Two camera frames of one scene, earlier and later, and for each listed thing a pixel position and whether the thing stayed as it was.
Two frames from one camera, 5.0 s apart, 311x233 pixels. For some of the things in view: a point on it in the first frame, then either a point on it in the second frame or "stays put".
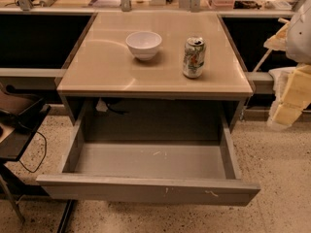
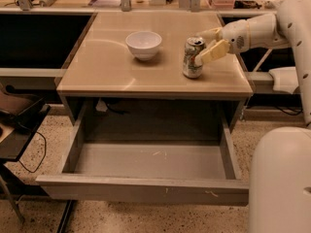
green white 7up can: [193, 56] stays put
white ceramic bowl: [144, 45] stays put
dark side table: [19, 119] stays put
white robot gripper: [299, 33] to [234, 36]
